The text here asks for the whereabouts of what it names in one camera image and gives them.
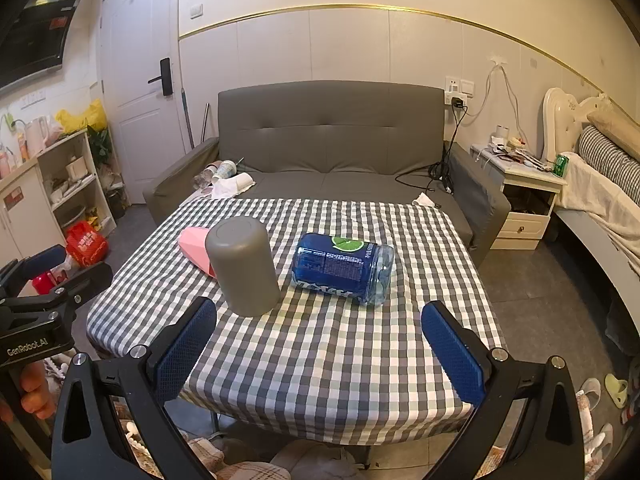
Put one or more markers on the yellow bag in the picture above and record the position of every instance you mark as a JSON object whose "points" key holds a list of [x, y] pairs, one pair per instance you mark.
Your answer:
{"points": [[80, 119]]}

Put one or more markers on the beige pillow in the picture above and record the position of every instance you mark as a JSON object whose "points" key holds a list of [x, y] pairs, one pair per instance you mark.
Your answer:
{"points": [[617, 127]]}

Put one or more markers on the grey mop pole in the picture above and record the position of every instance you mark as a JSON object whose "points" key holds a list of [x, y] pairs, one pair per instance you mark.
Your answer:
{"points": [[187, 120]]}

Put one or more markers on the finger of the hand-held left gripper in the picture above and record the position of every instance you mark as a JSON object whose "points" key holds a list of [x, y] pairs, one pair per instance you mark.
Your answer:
{"points": [[42, 259], [82, 282]]}

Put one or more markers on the grey cup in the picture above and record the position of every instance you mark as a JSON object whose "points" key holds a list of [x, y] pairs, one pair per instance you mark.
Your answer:
{"points": [[242, 265]]}

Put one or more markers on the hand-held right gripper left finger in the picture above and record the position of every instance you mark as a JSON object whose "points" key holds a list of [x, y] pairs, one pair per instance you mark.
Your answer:
{"points": [[184, 347]]}

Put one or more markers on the white wall outlet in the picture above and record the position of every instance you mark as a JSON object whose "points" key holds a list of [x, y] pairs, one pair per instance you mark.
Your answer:
{"points": [[459, 86]]}

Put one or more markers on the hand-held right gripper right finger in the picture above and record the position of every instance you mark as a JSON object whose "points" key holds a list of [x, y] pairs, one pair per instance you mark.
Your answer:
{"points": [[451, 355]]}

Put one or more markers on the white blanket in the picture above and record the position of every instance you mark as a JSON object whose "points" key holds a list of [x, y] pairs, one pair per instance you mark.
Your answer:
{"points": [[595, 195]]}

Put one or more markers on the pink kettle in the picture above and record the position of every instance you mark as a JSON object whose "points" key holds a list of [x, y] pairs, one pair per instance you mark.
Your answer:
{"points": [[36, 135]]}

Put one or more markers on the cream nightstand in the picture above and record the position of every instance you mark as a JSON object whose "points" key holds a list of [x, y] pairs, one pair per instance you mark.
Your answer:
{"points": [[525, 200]]}

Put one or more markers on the green plant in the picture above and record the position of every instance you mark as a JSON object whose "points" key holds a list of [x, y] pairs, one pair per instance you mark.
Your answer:
{"points": [[101, 147]]}

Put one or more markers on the cream bed headboard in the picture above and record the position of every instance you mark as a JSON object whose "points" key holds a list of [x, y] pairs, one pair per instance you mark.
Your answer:
{"points": [[565, 115]]}

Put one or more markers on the grey checkered tablecloth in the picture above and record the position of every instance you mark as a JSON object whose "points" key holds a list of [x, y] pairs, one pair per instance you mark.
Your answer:
{"points": [[320, 360]]}

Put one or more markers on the person's left hand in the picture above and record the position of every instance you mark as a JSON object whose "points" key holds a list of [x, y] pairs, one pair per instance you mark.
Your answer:
{"points": [[35, 392]]}

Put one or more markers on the white light switch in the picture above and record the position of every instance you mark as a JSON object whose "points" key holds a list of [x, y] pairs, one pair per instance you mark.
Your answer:
{"points": [[196, 10]]}

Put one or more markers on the white door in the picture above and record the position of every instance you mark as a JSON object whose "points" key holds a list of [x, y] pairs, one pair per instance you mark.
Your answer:
{"points": [[135, 125]]}

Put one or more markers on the white slipper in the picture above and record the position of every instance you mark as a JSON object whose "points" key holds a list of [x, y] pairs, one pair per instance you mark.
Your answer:
{"points": [[590, 392]]}

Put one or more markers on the pink cup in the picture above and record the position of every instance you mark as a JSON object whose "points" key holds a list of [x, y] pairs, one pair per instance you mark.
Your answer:
{"points": [[195, 247]]}

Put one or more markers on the grey sofa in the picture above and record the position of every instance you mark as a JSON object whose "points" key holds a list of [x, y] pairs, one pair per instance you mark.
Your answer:
{"points": [[330, 130]]}

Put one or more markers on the striped pillow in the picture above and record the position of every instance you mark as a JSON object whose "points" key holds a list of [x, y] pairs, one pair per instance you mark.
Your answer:
{"points": [[610, 157]]}

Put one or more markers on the blue transparent cup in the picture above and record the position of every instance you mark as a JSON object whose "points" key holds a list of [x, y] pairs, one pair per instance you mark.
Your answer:
{"points": [[335, 265]]}

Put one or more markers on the green can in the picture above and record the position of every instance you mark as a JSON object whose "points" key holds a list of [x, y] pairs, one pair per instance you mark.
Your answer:
{"points": [[561, 166]]}

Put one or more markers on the white folded tissue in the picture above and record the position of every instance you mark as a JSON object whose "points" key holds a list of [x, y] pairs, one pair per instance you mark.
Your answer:
{"points": [[425, 200]]}

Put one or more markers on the black charger plug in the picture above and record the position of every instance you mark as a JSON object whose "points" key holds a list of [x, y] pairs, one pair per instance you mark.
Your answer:
{"points": [[458, 103]]}

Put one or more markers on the yellow-green slipper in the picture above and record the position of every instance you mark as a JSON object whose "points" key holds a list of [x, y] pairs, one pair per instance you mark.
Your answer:
{"points": [[616, 390]]}

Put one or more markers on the white crumpled tissue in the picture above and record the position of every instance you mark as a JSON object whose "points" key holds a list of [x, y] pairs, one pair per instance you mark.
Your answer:
{"points": [[224, 190]]}

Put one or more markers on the black range hood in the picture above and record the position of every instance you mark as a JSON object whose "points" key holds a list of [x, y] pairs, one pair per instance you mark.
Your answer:
{"points": [[30, 35]]}

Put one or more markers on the red bag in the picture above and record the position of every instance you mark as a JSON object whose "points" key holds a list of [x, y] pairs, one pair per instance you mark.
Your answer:
{"points": [[86, 246]]}

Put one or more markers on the white open shelf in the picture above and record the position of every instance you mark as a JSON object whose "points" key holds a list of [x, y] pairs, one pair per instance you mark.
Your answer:
{"points": [[70, 180]]}

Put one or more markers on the clear plastic bottle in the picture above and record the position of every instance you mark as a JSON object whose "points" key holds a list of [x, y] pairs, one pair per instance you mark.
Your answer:
{"points": [[204, 177]]}

